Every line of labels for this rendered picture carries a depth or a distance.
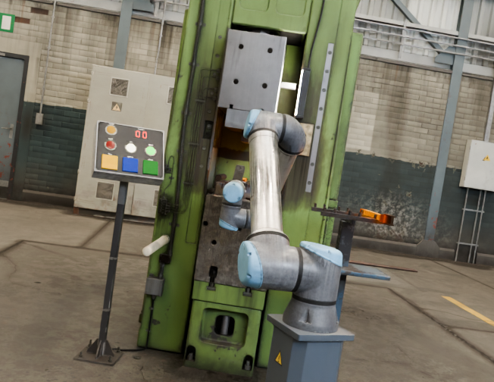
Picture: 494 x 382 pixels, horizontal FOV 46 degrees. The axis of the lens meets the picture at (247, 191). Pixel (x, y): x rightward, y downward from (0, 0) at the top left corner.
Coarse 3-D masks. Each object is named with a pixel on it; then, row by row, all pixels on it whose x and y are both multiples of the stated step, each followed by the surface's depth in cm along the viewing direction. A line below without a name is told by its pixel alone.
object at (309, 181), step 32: (320, 0) 308; (352, 0) 308; (320, 32) 309; (352, 32) 309; (320, 64) 310; (320, 96) 311; (320, 128) 311; (320, 160) 313; (288, 192) 314; (320, 192) 314; (288, 224) 315; (320, 224) 314
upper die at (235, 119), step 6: (228, 108) 299; (228, 114) 300; (234, 114) 299; (240, 114) 299; (246, 114) 299; (228, 120) 300; (234, 120) 300; (240, 120) 299; (228, 126) 300; (234, 126) 300; (240, 126) 300; (240, 132) 339
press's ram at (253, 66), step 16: (240, 32) 297; (240, 48) 298; (256, 48) 297; (272, 48) 297; (224, 64) 299; (240, 64) 298; (256, 64) 298; (272, 64) 297; (224, 80) 299; (240, 80) 298; (256, 80) 298; (272, 80) 298; (224, 96) 299; (240, 96) 299; (256, 96) 298; (272, 96) 298; (224, 112) 333
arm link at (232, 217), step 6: (222, 204) 266; (228, 204) 263; (222, 210) 265; (228, 210) 263; (234, 210) 264; (240, 210) 267; (222, 216) 265; (228, 216) 264; (234, 216) 264; (240, 216) 265; (222, 222) 265; (228, 222) 264; (234, 222) 264; (240, 222) 265; (228, 228) 264; (234, 228) 265
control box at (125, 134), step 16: (96, 128) 285; (128, 128) 291; (144, 128) 295; (96, 144) 281; (144, 144) 291; (160, 144) 295; (96, 160) 277; (160, 160) 291; (96, 176) 280; (112, 176) 281; (128, 176) 282; (144, 176) 284; (160, 176) 288
